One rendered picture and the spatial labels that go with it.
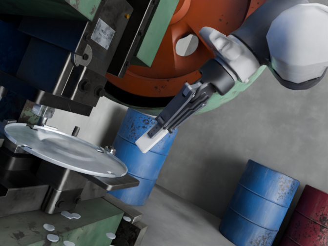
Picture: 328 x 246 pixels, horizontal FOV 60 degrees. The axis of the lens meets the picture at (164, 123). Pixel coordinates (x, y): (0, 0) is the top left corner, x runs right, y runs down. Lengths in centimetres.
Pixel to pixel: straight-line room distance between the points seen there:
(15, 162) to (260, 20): 57
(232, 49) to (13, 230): 52
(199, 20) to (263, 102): 295
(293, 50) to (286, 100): 349
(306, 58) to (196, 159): 357
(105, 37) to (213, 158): 332
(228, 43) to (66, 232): 49
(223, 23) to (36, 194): 77
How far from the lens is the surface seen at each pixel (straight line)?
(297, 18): 47
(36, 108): 76
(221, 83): 55
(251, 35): 56
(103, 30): 72
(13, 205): 64
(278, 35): 46
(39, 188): 66
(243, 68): 55
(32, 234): 61
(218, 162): 391
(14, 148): 71
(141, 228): 87
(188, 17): 108
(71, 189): 69
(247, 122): 389
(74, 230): 68
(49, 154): 61
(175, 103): 54
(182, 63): 101
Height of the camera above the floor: 94
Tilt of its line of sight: 1 degrees down
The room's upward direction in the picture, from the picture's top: 24 degrees clockwise
